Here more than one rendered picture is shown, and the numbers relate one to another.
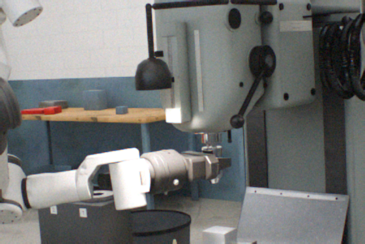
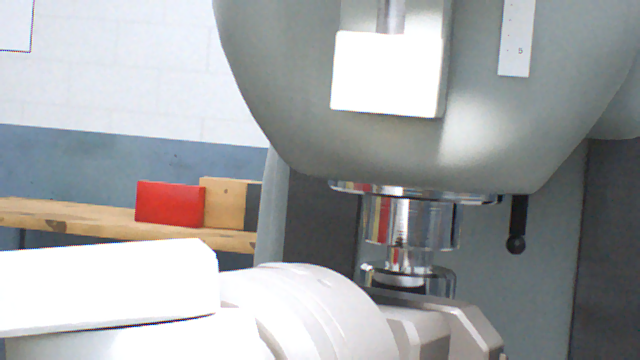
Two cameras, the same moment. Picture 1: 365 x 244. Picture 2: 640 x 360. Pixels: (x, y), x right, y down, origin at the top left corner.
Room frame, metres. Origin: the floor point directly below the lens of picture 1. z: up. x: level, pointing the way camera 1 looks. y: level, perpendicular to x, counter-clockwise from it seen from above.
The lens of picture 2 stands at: (1.15, 0.22, 1.34)
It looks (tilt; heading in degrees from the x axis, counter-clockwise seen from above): 3 degrees down; 333
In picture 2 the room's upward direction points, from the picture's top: 5 degrees clockwise
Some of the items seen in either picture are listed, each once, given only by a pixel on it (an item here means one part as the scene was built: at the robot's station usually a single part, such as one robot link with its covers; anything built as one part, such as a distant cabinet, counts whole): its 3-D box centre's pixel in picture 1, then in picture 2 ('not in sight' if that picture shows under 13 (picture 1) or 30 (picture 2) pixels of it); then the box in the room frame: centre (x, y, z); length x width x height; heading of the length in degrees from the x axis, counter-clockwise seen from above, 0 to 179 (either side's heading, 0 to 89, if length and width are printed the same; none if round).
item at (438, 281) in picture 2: (212, 149); (407, 276); (1.61, -0.07, 1.26); 0.05 x 0.05 x 0.01
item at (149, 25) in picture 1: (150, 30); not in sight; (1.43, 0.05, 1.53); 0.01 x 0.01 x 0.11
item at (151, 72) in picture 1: (152, 73); not in sight; (1.43, 0.05, 1.45); 0.07 x 0.07 x 0.06
